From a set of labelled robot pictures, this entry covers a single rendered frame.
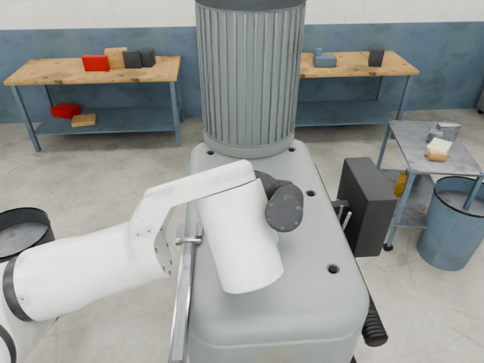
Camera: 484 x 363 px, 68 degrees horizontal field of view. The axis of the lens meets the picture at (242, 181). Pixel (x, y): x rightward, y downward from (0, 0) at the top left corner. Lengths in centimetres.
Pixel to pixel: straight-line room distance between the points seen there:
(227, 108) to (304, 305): 38
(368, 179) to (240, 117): 45
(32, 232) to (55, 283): 257
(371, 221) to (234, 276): 68
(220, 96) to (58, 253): 43
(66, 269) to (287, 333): 27
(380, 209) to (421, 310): 212
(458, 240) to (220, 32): 271
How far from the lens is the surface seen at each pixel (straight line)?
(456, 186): 336
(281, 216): 33
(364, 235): 102
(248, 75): 66
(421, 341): 289
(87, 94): 531
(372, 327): 60
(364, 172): 104
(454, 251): 322
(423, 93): 584
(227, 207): 33
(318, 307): 49
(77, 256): 37
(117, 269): 36
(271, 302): 49
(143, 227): 34
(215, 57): 67
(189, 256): 53
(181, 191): 33
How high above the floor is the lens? 229
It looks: 36 degrees down
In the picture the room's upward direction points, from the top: straight up
